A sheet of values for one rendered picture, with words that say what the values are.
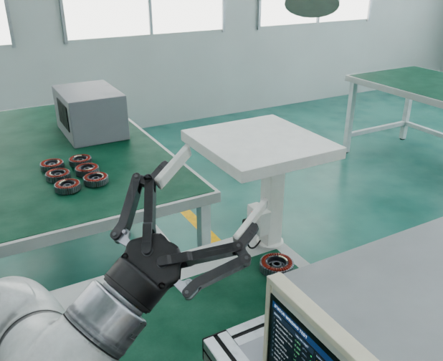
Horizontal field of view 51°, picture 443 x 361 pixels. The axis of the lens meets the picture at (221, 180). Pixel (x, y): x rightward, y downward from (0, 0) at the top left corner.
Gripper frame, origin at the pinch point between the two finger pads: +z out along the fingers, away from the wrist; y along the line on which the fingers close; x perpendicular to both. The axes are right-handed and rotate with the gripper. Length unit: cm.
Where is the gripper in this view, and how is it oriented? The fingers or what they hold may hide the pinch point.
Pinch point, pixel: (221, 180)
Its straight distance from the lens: 65.4
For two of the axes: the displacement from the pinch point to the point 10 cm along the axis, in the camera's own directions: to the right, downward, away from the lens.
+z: 6.1, -7.4, 2.9
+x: -0.5, -4.0, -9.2
